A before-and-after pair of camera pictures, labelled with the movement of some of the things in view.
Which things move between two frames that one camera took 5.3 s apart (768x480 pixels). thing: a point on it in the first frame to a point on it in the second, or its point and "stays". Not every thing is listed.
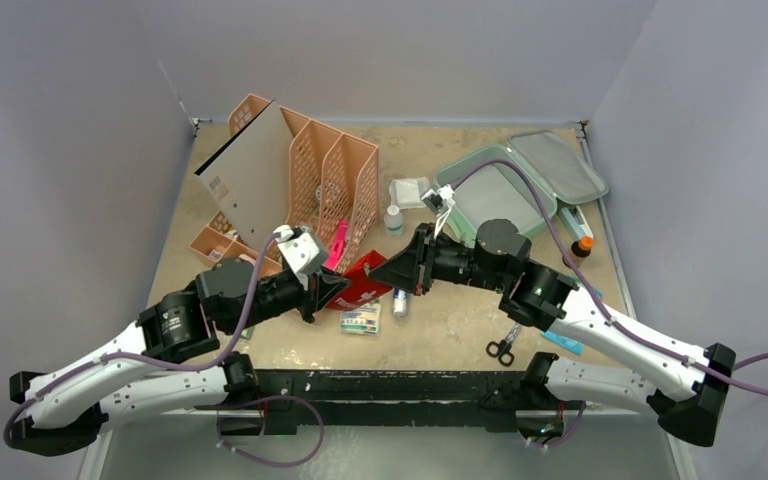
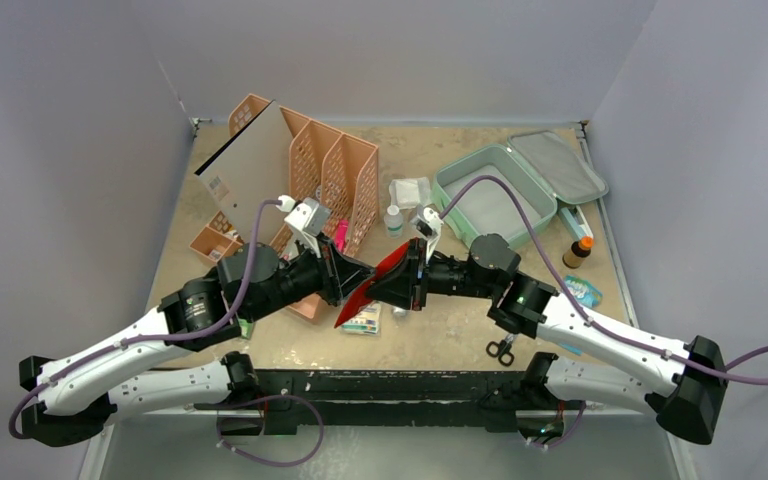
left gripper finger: [332, 279] to [348, 268]
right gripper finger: [399, 272] to [397, 292]
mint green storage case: [522, 180] stays
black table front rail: [302, 401] stays
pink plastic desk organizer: [331, 179] stays
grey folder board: [248, 178] stays
